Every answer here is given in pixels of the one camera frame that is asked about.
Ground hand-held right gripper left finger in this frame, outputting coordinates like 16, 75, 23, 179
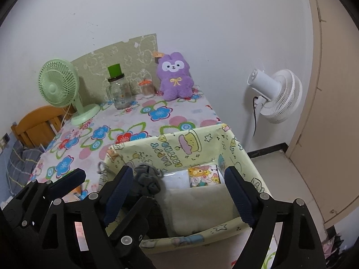
36, 165, 134, 269

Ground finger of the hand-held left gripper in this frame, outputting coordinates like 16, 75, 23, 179
108, 195, 156, 255
46, 168, 87, 199

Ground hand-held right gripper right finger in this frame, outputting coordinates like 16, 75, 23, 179
224, 166, 327, 269

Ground grey socks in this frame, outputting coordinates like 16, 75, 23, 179
132, 163, 164, 196

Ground cartoon print tissue pack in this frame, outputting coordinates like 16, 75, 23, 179
188, 165, 225, 188

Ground white fluffy towel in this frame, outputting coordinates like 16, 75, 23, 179
164, 186, 242, 237

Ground yellow printed storage box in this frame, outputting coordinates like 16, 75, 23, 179
105, 122, 272, 255

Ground grey plaid blanket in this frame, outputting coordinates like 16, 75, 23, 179
0, 140, 44, 199

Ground wooden chair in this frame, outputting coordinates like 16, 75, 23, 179
11, 106, 74, 149

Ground floral tablecloth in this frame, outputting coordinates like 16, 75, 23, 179
1, 88, 281, 269

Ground green desk fan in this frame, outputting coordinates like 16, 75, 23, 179
38, 59, 101, 126

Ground glass jar with green lid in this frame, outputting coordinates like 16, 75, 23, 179
107, 64, 134, 110

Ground white standing fan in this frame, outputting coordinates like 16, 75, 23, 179
243, 68, 303, 157

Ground small jar with orange lid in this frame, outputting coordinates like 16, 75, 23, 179
138, 79, 155, 98

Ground green printed board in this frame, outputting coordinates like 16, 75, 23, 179
70, 34, 158, 104

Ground purple plush bunny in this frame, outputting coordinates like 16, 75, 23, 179
155, 52, 195, 101

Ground beige wardrobe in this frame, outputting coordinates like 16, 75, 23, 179
285, 0, 359, 225

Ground black power cable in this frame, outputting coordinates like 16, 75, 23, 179
253, 96, 259, 137

